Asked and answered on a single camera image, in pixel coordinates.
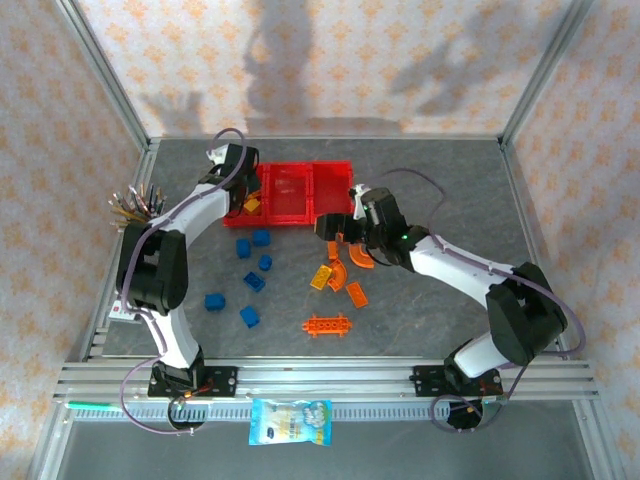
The yellow lego brick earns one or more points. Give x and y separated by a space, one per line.
321 276
252 205

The blue lego brick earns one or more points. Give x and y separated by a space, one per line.
243 248
249 316
265 262
254 281
261 237
215 301

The orange lego chassis piece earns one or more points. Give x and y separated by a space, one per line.
327 326

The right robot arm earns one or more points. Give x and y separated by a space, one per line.
520 315

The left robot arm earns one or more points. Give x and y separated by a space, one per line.
150 270

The red plastic bin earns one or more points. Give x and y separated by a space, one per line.
332 190
235 220
291 197

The bunch of pencils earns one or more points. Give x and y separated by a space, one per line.
137 210

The blue snack bag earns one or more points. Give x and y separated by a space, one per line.
290 422

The green stick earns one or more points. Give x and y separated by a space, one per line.
92 405

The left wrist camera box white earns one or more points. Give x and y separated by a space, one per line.
216 152

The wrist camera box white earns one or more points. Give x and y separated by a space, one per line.
358 192
216 152

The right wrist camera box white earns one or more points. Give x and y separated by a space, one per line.
358 192

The aluminium back frame rail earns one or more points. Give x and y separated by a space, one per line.
325 137

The aluminium side frame rail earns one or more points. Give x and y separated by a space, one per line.
522 200
135 195

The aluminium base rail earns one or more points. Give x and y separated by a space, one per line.
325 375

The aluminium frame post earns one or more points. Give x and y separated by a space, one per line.
542 70
107 80

